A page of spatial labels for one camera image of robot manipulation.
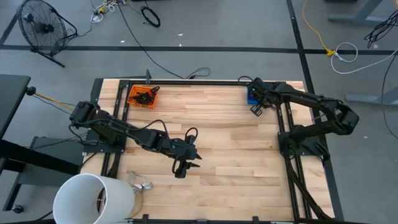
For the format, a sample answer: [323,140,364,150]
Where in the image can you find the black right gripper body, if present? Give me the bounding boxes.
[250,77,276,118]

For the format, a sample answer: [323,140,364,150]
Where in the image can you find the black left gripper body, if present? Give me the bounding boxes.
[166,138,198,179]

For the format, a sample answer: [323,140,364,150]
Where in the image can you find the black USB cable black strap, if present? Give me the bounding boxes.
[129,93,150,108]

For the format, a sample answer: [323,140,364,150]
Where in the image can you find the orange plastic basket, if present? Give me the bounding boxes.
[127,85,158,110]

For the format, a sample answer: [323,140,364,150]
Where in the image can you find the grey desk leg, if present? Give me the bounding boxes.
[345,85,398,107]
[328,0,383,26]

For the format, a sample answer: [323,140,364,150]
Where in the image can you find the white cylindrical lampshade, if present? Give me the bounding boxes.
[52,173,136,224]

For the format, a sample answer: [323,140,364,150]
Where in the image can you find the yellow stick black knob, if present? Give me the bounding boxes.
[26,86,75,111]

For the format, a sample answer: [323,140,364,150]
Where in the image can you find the black desk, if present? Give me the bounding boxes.
[0,73,82,212]

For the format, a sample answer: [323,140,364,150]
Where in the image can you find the black floor fan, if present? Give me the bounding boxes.
[17,0,78,68]

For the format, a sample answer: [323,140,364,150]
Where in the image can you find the black aluminium table frame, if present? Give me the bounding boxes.
[90,77,345,224]

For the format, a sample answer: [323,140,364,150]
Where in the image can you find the grey floor cable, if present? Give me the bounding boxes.
[185,67,211,80]

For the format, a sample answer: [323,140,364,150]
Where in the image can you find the black cable sleeve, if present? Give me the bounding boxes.
[104,151,125,179]
[284,154,335,222]

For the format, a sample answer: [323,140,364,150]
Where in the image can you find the yellow extension cable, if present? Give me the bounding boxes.
[302,0,336,58]
[95,0,118,15]

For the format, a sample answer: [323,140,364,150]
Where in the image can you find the white floor cable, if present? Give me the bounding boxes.
[330,42,398,75]

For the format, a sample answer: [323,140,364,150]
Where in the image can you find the long black floor cable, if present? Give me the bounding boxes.
[116,0,185,80]

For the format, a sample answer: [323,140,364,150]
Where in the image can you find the thin black floor cable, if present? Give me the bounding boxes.
[381,52,398,141]

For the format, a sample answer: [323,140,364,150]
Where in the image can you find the black floor cable bundle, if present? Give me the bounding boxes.
[363,9,398,49]

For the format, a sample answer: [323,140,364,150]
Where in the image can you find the black coiled floor cable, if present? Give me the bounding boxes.
[140,6,162,28]

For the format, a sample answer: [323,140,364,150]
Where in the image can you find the white tangled floor cables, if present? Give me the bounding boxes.
[90,0,128,24]

